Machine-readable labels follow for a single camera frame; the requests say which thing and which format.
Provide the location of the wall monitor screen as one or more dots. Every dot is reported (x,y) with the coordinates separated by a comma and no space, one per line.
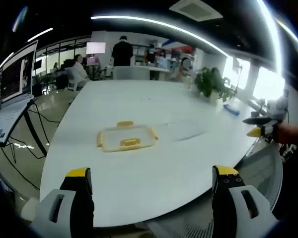
(96,47)

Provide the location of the ceiling air vent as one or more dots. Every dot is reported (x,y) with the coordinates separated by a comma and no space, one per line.
(196,9)

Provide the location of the blue flat object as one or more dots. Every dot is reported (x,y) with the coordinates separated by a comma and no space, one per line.
(231,109)

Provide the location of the short ceiling light strip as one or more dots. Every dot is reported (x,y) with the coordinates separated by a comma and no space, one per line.
(41,34)

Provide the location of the long ceiling light strip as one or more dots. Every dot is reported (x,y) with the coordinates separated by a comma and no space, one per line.
(164,23)

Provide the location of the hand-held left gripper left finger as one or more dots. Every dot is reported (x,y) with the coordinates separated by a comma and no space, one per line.
(52,223)

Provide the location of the clear plastic sheet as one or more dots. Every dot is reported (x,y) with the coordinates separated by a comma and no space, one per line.
(186,131)

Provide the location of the white square plant pot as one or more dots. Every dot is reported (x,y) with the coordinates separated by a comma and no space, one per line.
(213,96)

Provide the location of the clear container with yellow buckles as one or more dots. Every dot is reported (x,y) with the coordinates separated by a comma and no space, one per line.
(129,137)

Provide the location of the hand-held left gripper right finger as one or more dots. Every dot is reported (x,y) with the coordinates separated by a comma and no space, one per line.
(238,223)

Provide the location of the black tripod laptop stand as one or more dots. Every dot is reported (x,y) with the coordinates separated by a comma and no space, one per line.
(32,126)

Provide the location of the white rounded object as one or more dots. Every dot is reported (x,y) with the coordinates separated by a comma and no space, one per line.
(31,208)

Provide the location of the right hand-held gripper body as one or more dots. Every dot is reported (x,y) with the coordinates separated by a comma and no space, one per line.
(278,109)

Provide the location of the green potted plant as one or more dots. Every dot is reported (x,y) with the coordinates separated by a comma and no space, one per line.
(208,80)

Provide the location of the white counter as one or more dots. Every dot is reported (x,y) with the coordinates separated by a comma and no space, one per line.
(160,72)

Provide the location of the open laptop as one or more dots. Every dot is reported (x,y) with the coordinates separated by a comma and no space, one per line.
(15,74)

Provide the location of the person's dark clothing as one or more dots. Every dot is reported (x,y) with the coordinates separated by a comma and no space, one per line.
(295,178)

